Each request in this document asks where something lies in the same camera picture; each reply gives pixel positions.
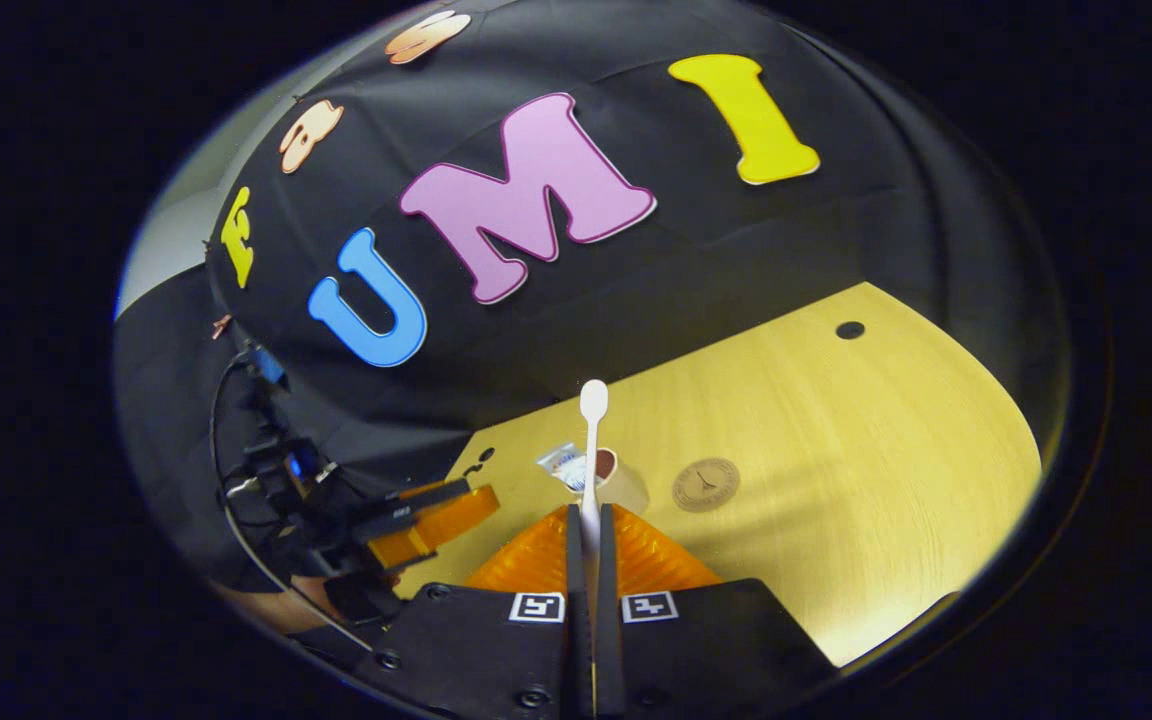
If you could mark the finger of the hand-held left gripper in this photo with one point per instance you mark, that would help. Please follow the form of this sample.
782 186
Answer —
436 525
406 500

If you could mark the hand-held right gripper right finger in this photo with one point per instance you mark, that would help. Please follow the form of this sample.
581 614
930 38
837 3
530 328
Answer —
706 650

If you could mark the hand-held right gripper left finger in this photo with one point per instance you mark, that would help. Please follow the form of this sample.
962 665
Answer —
496 650

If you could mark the white toothpaste tube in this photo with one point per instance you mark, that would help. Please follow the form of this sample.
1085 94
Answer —
566 465

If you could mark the round brown coaster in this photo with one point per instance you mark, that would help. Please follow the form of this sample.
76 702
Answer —
706 485

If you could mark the beige cup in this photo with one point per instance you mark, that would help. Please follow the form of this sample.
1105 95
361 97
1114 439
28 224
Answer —
626 490

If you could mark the pink toothbrush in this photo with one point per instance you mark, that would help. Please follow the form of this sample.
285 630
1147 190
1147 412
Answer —
593 410

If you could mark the wooden desktop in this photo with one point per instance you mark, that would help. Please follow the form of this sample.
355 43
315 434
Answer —
836 450

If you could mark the round black desk grommet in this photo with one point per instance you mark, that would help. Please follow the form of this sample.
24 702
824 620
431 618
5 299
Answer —
850 330

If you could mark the black backdrop cloth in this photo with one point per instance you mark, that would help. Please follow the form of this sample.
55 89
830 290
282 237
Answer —
736 250

